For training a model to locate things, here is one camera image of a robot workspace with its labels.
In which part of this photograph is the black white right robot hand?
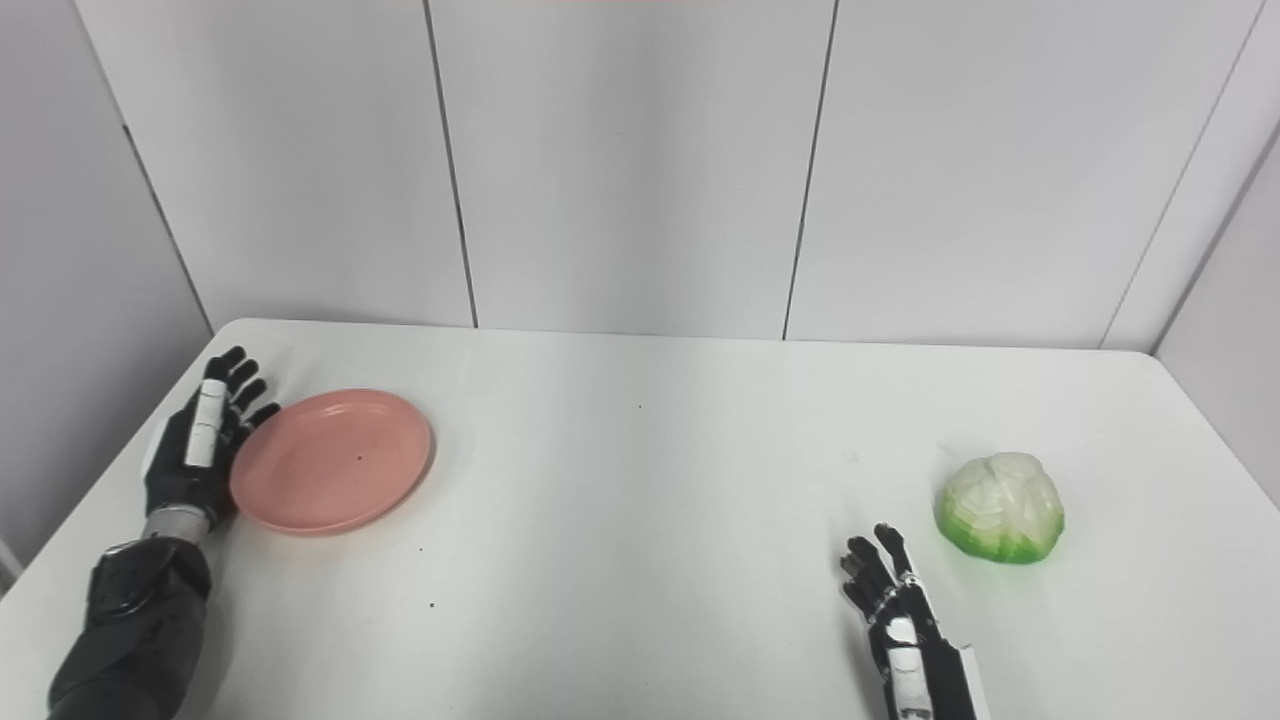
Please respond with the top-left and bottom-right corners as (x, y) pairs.
(840, 523), (991, 720)

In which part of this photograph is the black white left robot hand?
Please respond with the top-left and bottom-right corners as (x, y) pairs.
(143, 346), (282, 531)

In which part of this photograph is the green white toy cabbage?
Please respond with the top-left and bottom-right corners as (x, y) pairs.
(934, 452), (1066, 565)

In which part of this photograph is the pink plate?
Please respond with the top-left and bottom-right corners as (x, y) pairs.
(229, 389), (435, 537)

